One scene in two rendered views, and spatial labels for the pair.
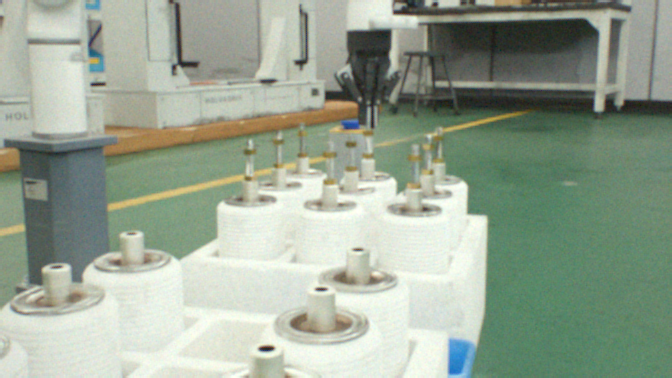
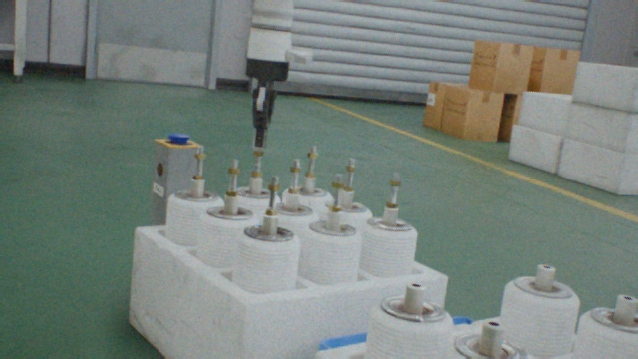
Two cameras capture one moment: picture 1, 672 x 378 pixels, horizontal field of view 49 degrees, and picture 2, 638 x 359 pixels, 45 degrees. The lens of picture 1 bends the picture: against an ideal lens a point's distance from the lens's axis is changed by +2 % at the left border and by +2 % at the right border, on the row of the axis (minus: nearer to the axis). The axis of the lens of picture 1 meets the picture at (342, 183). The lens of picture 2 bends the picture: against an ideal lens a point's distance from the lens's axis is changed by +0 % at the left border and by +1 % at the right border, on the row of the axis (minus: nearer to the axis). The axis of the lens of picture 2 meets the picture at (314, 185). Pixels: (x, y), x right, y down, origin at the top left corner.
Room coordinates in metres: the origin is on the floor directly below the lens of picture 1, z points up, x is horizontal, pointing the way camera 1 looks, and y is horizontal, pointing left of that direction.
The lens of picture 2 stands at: (0.30, 0.95, 0.56)
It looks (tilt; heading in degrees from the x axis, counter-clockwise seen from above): 12 degrees down; 308
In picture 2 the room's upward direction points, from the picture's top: 6 degrees clockwise
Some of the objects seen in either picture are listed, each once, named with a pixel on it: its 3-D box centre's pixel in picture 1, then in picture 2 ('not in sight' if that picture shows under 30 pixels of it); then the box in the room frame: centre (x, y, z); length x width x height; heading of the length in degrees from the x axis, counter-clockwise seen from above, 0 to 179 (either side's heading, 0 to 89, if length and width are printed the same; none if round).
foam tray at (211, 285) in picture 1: (351, 290); (281, 300); (1.11, -0.01, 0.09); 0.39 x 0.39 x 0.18; 75
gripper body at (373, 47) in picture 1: (368, 55); (266, 82); (1.22, -0.04, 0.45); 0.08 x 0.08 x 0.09
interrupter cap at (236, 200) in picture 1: (250, 201); (268, 234); (1.02, 0.13, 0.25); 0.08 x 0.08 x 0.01
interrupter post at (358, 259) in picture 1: (358, 266); (544, 278); (0.66, -0.01, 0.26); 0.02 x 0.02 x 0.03
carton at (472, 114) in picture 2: not in sight; (472, 113); (2.54, -3.39, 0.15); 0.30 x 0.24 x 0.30; 147
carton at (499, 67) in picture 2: not in sight; (499, 67); (2.46, -3.52, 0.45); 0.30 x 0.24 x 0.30; 150
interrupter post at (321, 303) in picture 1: (321, 309); (625, 311); (0.54, 0.02, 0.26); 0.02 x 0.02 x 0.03
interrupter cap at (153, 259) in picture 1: (133, 261); (412, 309); (0.72, 0.21, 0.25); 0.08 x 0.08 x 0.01
